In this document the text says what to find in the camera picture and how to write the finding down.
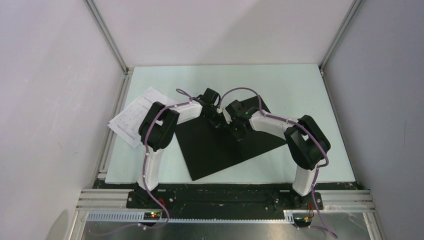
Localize red and black folder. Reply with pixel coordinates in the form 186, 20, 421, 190
175, 113, 286, 181

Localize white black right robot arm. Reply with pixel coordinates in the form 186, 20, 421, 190
223, 110, 331, 209

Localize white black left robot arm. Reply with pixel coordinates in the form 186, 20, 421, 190
133, 99, 231, 208

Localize white printed paper files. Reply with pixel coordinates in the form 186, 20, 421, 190
108, 87, 176, 148

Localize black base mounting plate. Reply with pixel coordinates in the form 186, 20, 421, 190
93, 180, 361, 221

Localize right controller board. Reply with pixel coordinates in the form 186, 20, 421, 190
293, 217, 313, 228

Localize left controller board with leds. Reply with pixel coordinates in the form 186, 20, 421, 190
143, 211, 162, 221

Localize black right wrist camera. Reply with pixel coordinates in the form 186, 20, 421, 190
225, 100, 258, 122

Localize left aluminium corner post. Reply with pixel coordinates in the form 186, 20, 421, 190
83, 0, 129, 74

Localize aluminium corner post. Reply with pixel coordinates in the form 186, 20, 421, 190
83, 0, 129, 74
319, 0, 366, 75

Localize aluminium front frame rail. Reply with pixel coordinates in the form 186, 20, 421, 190
67, 184, 387, 240

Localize right aluminium corner post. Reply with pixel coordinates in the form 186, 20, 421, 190
319, 0, 366, 75

